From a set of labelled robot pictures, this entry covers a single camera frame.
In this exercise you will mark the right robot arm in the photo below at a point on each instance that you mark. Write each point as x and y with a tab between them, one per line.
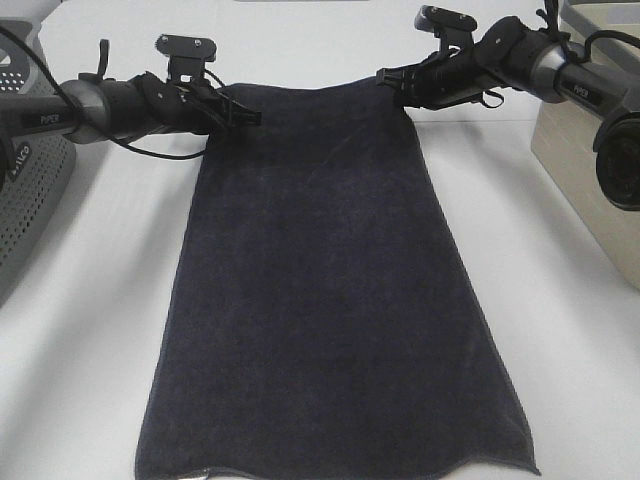
543	63

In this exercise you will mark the dark navy towel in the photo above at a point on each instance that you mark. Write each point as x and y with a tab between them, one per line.
322	324

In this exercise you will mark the beige storage box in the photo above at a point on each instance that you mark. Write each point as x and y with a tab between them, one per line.
563	138

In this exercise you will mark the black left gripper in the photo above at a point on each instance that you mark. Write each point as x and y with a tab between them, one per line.
146	105

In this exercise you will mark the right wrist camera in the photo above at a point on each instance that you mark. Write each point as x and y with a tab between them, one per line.
453	29

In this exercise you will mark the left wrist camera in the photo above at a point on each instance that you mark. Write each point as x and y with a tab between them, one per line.
187	57

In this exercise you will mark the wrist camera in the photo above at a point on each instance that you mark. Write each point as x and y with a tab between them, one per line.
187	57
453	29

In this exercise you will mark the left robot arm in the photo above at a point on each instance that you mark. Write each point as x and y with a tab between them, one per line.
89	110

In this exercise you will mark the grey perforated plastic basket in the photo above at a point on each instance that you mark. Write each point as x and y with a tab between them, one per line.
30	196

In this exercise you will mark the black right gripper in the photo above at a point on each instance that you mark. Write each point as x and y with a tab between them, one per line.
503	58

